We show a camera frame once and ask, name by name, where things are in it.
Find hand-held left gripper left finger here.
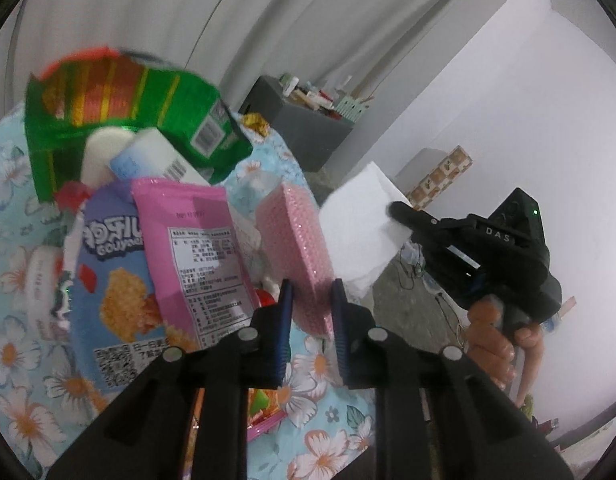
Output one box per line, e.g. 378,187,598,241
45,279,295,480

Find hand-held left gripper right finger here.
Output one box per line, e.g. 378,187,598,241
330,278,574,480

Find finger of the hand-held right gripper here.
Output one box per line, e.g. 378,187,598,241
386,201,439,243

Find pink sponge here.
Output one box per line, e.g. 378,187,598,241
255,181,336,338

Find white and blue bottle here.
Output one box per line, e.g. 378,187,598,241
82,126,215,188

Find person's right hand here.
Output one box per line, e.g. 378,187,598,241
465,295,545,402

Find patterned cardboard box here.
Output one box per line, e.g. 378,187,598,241
407,146,474,211

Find orange snack packet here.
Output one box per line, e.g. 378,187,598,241
190,385,289,443

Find mint green box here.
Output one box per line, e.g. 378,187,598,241
338,94,371,122

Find pink snack packet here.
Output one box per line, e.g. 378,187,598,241
132,178,261,351

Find grey cabinet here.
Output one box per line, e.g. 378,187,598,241
238,75,356,173

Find cluster of small toiletries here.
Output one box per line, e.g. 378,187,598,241
280,74,339,111

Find yellow crumpled wrapper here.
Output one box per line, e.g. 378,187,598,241
243,113,271,136

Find blue snack bag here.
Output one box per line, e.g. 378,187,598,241
62,182,203,393

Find white round packet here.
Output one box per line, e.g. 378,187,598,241
25,245,63,321

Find red wrapper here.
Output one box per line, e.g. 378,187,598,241
55,182,89,211

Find floral tablecloth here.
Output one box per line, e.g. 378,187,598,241
0,105,379,480

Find grey curtain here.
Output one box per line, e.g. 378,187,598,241
0,0,534,128

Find green snack bag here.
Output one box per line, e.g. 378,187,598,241
24,47,253,203

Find floor cables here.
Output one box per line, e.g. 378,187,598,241
398,247,471,348

